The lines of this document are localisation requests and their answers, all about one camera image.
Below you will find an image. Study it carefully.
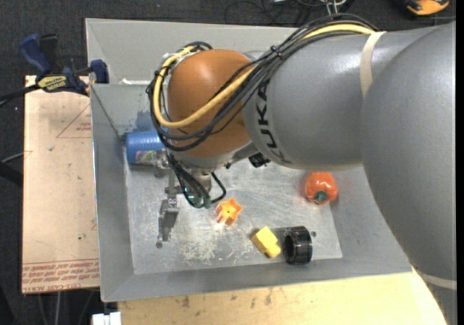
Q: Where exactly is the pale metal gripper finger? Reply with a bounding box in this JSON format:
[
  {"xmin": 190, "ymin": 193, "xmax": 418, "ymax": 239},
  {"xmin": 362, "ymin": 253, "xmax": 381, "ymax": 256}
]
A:
[
  {"xmin": 162, "ymin": 197, "xmax": 181, "ymax": 242},
  {"xmin": 155, "ymin": 203, "xmax": 167, "ymax": 250}
]

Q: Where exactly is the orange star-shaped block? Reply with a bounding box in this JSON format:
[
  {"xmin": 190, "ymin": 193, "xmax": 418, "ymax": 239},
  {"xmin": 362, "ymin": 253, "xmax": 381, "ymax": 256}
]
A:
[{"xmin": 214, "ymin": 197, "xmax": 244, "ymax": 226}]

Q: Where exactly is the blue ribbed plastic cup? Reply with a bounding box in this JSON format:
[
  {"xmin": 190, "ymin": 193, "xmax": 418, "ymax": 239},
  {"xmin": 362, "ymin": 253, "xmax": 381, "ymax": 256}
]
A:
[{"xmin": 125, "ymin": 130, "xmax": 168, "ymax": 165}]

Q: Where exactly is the grey metal bin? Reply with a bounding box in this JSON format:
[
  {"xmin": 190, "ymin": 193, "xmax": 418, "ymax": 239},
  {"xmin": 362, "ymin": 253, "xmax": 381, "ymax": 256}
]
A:
[{"xmin": 85, "ymin": 17, "xmax": 414, "ymax": 303}]

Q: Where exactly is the yellow toy block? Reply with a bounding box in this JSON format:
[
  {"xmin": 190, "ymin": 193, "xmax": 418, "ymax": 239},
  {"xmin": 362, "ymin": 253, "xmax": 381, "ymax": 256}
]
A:
[{"xmin": 250, "ymin": 226, "xmax": 283, "ymax": 259}]

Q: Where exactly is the brown cardboard board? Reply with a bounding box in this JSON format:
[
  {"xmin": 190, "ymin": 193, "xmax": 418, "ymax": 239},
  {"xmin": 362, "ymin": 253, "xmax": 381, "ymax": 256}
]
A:
[{"xmin": 21, "ymin": 75, "xmax": 101, "ymax": 295}]

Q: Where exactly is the orange toy bell pepper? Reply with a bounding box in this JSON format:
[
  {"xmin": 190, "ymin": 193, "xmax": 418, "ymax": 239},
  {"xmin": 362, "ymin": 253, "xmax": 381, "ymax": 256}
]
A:
[{"xmin": 304, "ymin": 170, "xmax": 339, "ymax": 206}]

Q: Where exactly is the black ring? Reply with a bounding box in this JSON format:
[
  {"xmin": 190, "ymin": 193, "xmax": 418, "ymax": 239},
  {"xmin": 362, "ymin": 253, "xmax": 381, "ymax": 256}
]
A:
[{"xmin": 282, "ymin": 225, "xmax": 314, "ymax": 266}]

